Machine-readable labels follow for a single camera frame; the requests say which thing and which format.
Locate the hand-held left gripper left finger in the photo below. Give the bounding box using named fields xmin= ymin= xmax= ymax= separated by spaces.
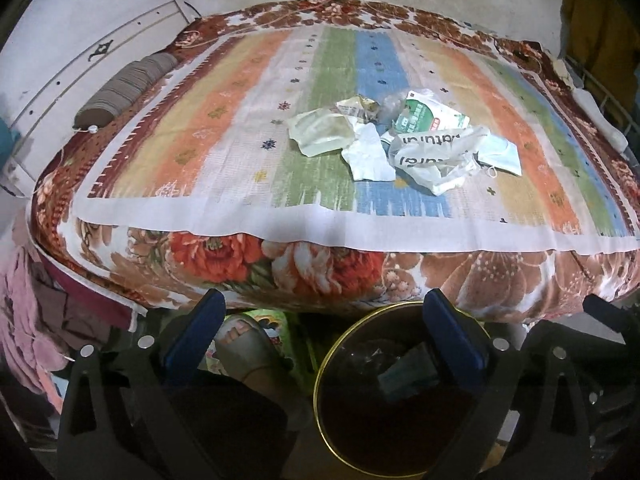
xmin=57 ymin=289 xmax=227 ymax=480

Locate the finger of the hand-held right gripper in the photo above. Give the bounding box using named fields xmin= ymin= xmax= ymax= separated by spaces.
xmin=582 ymin=294 xmax=640 ymax=342

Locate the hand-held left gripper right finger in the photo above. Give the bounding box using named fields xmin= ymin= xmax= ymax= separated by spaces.
xmin=422 ymin=288 xmax=592 ymax=480

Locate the black gold-rimmed trash bin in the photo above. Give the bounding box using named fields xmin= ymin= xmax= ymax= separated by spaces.
xmin=314 ymin=301 xmax=503 ymax=465

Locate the white printed plastic bag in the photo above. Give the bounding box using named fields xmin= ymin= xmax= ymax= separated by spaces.
xmin=389 ymin=126 xmax=492 ymax=197

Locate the white tissue paper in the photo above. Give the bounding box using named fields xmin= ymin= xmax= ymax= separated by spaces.
xmin=341 ymin=124 xmax=397 ymax=182

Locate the green white package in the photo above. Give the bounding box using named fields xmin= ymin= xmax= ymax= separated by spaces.
xmin=394 ymin=89 xmax=472 ymax=134

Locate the cream plastic wrapper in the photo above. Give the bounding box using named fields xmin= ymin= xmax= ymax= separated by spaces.
xmin=289 ymin=109 xmax=362 ymax=157

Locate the gold wrapper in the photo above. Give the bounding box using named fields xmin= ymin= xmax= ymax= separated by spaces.
xmin=336 ymin=96 xmax=382 ymax=122

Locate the person's foot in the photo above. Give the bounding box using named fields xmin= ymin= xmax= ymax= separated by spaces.
xmin=219 ymin=316 xmax=301 ymax=411

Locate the blue face mask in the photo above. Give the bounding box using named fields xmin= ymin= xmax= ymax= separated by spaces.
xmin=474 ymin=139 xmax=522 ymax=178
xmin=377 ymin=342 xmax=442 ymax=394

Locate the floral bed blanket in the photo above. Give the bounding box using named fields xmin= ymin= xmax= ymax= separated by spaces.
xmin=27 ymin=0 xmax=640 ymax=323

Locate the foot in sandal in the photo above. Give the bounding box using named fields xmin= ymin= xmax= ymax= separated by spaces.
xmin=215 ymin=317 xmax=290 ymax=387

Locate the colourful floor mat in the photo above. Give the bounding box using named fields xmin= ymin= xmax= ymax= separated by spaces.
xmin=227 ymin=310 xmax=326 ymax=366

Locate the maroon cloth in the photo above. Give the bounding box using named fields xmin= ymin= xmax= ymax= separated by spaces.
xmin=35 ymin=260 xmax=132 ymax=343

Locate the person's dark pants leg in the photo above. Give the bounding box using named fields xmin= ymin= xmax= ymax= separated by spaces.
xmin=167 ymin=384 xmax=302 ymax=480

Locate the pink cloth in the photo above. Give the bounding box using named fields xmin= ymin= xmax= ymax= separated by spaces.
xmin=0 ymin=230 xmax=67 ymax=401

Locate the striped woven mat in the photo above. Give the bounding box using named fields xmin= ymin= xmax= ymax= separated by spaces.
xmin=75 ymin=25 xmax=640 ymax=253

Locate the crumpled clear plastic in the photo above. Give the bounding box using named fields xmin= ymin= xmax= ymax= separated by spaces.
xmin=379 ymin=91 xmax=412 ymax=127

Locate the striped grey bolster pillow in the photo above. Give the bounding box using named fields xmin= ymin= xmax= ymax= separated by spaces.
xmin=74 ymin=52 xmax=180 ymax=129

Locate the teal object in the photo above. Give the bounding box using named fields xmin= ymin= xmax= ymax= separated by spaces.
xmin=0 ymin=122 xmax=22 ymax=162

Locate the yellow cloth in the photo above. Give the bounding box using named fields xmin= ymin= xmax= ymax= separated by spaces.
xmin=564 ymin=0 xmax=640 ymax=77

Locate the white headboard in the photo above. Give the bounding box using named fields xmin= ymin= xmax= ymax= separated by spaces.
xmin=0 ymin=0 xmax=201 ymax=196

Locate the white wire rack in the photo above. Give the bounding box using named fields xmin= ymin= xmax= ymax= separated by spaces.
xmin=562 ymin=55 xmax=640 ymax=155

